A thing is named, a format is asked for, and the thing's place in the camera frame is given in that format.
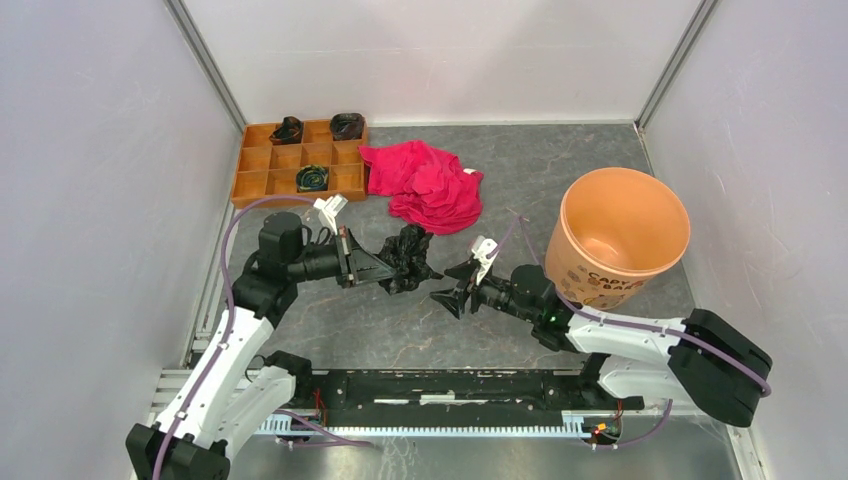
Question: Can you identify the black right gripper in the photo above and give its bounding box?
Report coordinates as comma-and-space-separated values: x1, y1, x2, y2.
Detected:
429, 259, 537, 324

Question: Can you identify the black plastic trash bag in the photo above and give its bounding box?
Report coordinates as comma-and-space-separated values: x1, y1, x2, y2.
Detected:
377, 224, 443, 295

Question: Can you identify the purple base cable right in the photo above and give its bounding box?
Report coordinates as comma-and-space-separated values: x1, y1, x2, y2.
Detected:
589, 398, 676, 452

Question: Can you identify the black rolled item back left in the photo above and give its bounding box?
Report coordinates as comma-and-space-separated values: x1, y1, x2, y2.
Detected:
269, 116, 304, 146

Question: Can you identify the wooden compartment tray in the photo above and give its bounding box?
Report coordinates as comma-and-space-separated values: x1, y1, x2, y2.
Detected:
230, 119, 369, 209

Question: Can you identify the orange plastic trash bin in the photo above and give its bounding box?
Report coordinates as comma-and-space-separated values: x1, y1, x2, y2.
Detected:
544, 167, 691, 310

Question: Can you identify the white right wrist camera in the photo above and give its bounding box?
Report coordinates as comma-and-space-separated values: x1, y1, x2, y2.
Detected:
470, 235, 499, 286

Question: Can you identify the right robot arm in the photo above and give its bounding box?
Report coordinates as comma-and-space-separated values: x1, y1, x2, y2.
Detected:
430, 260, 773, 428

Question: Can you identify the dark rolled item back right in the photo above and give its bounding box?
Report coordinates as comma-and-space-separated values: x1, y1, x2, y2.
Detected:
329, 112, 366, 141

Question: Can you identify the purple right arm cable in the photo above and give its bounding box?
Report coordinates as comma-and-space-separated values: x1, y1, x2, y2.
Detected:
486, 215, 774, 399

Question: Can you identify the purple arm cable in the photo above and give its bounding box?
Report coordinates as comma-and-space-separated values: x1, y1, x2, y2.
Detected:
150, 194, 319, 480
486, 215, 774, 399

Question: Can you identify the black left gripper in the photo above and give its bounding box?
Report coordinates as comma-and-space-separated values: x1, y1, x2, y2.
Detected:
288, 225, 397, 288

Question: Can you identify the red crumpled cloth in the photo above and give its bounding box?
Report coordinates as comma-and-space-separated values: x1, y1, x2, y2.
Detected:
359, 140, 484, 235

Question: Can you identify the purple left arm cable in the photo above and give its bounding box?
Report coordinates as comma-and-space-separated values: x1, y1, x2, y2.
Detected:
150, 194, 319, 480

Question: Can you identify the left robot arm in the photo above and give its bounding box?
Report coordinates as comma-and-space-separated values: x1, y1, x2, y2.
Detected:
126, 212, 396, 479

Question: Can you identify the blue green rolled item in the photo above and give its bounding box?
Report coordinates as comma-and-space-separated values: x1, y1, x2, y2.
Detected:
295, 164, 329, 193

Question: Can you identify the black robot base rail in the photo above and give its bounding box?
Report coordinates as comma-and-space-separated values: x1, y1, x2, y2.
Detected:
264, 351, 645, 428

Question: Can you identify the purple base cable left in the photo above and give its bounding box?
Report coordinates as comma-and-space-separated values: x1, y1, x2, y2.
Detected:
271, 409, 376, 452

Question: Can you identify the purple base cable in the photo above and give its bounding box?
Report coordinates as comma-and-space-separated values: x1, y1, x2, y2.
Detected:
271, 409, 376, 452
589, 398, 676, 452

